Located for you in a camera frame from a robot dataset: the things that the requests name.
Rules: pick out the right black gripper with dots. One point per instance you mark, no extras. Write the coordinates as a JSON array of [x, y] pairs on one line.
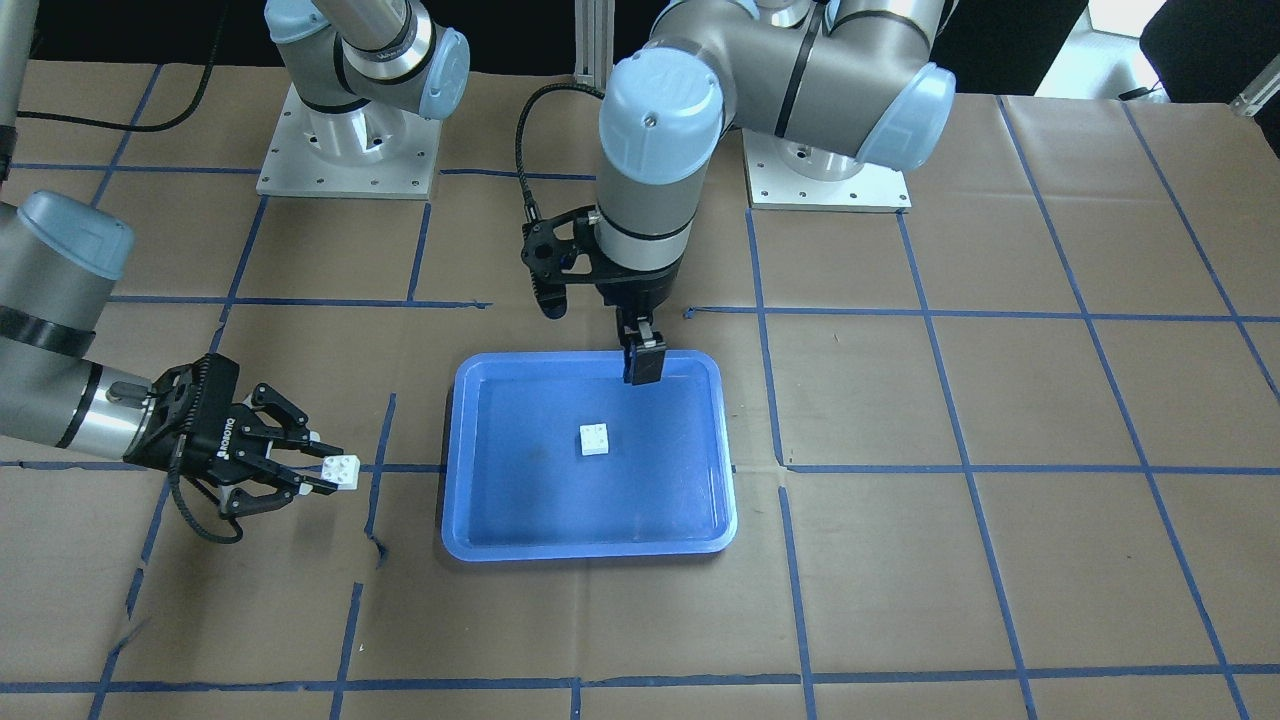
[[213, 445]]

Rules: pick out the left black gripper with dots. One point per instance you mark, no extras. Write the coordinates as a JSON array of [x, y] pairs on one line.
[[638, 283]]

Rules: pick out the white block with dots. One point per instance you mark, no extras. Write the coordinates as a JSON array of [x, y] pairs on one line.
[[594, 440], [342, 471]]

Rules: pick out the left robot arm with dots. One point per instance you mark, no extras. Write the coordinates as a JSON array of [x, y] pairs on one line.
[[856, 78]]

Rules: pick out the blue plastic tray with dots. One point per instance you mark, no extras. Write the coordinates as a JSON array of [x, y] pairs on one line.
[[553, 456]]

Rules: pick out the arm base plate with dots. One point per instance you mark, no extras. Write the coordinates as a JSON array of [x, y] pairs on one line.
[[373, 152], [790, 176]]

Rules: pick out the aluminium frame post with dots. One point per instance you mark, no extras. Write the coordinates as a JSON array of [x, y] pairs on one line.
[[593, 38]]

